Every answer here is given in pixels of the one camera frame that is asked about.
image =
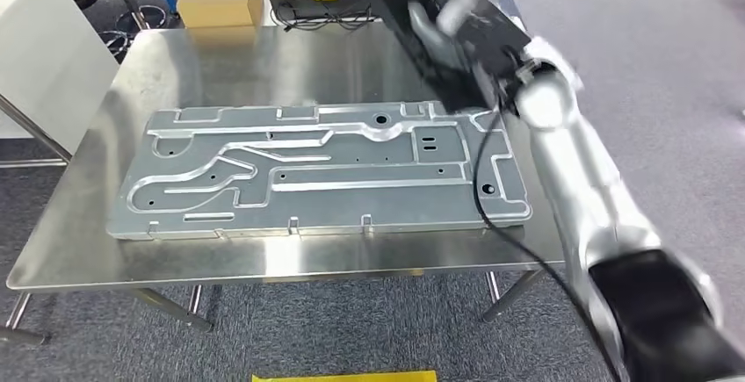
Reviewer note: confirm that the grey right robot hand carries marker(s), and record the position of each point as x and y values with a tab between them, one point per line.
436	42

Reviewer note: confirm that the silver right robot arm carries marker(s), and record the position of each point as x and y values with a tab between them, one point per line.
582	181

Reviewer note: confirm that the grey stamped metal plate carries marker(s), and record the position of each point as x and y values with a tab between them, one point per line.
349	205

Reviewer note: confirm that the white cabinet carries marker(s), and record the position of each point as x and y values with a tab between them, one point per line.
46	48

